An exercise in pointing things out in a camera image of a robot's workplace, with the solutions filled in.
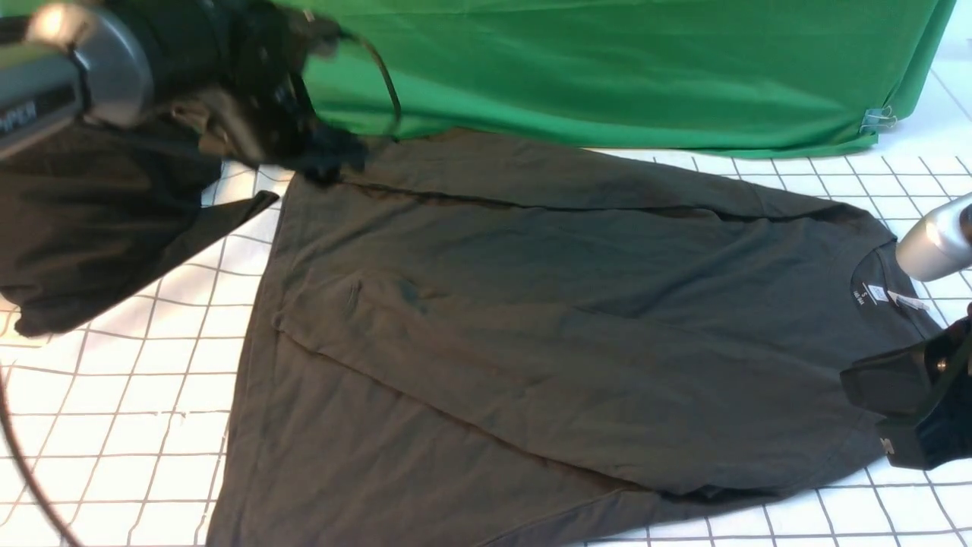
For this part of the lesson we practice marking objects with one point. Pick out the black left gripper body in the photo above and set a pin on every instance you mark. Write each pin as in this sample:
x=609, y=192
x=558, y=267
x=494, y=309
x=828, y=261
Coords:
x=258, y=110

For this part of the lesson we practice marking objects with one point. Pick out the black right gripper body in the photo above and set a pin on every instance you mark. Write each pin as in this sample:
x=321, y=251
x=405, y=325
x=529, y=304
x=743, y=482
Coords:
x=921, y=394

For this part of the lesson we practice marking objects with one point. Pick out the gray long-sleeved shirt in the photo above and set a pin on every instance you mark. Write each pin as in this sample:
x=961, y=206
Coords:
x=481, y=340

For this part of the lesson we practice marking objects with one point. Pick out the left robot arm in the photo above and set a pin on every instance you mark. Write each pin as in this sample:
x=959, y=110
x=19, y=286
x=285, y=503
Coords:
x=196, y=79

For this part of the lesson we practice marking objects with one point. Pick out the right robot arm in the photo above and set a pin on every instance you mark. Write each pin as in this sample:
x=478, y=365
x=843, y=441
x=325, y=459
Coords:
x=939, y=245

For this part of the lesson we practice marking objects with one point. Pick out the black cloth pile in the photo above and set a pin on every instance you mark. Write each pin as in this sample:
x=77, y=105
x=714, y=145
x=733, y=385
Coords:
x=88, y=221

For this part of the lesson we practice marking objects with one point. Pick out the metal binder clip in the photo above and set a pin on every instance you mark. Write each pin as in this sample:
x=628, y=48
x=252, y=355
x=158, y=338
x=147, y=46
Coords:
x=878, y=120

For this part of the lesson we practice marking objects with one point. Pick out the green backdrop cloth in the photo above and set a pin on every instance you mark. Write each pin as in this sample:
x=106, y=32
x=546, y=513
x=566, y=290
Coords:
x=759, y=79

